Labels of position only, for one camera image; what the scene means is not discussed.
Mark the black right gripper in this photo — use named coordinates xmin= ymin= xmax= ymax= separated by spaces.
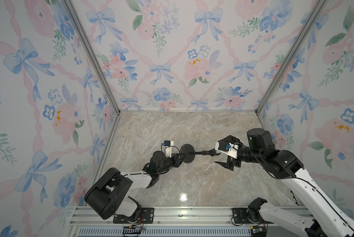
xmin=214 ymin=134 xmax=261 ymax=168

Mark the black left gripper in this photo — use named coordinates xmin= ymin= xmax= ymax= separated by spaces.
xmin=156 ymin=152 xmax=186 ymax=175

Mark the black round microphone stand base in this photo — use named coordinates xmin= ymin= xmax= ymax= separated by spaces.
xmin=180 ymin=144 xmax=195 ymax=164

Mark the black microphone clip holder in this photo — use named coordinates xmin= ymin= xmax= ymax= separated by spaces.
xmin=208 ymin=149 xmax=220 ymax=157

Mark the black microphone stand pole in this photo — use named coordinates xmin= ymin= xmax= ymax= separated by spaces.
xmin=192 ymin=151 xmax=210 ymax=156

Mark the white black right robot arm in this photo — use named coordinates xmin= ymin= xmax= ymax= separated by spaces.
xmin=215 ymin=128 xmax=354 ymax=237

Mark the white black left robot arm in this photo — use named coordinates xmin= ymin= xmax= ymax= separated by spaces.
xmin=84 ymin=151 xmax=187 ymax=222

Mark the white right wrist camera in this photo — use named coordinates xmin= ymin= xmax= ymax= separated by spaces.
xmin=215 ymin=142 xmax=239 ymax=159

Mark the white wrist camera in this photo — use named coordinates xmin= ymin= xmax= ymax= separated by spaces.
xmin=215 ymin=142 xmax=239 ymax=159
xmin=161 ymin=140 xmax=174 ymax=158

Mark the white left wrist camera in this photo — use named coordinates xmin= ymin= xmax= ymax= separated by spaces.
xmin=161 ymin=140 xmax=174 ymax=158

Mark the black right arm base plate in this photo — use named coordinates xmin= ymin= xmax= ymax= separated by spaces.
xmin=231 ymin=198 xmax=267 ymax=226

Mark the aluminium mounting rail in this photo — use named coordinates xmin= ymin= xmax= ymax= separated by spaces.
xmin=64 ymin=205 xmax=324 ymax=237

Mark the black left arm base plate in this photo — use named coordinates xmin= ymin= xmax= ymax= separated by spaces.
xmin=113 ymin=207 xmax=155 ymax=225

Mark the aluminium right corner post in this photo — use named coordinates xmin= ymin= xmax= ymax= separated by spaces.
xmin=255 ymin=0 xmax=328 ymax=115

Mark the aluminium corner post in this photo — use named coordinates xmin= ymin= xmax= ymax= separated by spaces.
xmin=61 ymin=0 xmax=120 ymax=116
xmin=255 ymin=0 xmax=328 ymax=115

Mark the aluminium left corner post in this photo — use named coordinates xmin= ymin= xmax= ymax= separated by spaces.
xmin=61 ymin=0 xmax=120 ymax=116

